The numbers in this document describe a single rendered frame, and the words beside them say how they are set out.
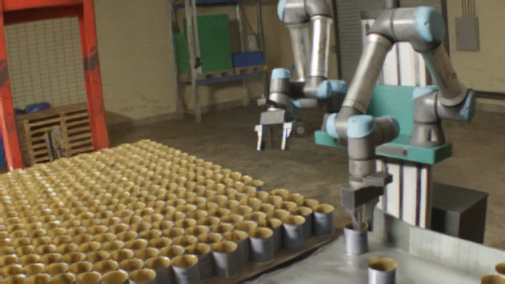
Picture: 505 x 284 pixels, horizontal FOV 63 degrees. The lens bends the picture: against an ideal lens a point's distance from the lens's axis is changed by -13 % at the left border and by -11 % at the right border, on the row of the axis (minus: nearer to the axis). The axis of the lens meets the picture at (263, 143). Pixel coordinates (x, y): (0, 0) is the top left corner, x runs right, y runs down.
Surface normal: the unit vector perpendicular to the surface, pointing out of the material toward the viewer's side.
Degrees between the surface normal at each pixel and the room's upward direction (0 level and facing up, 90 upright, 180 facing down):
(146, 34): 90
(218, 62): 90
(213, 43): 90
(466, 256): 90
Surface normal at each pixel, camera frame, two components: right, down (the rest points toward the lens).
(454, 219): -0.78, 0.20
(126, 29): 0.61, 0.13
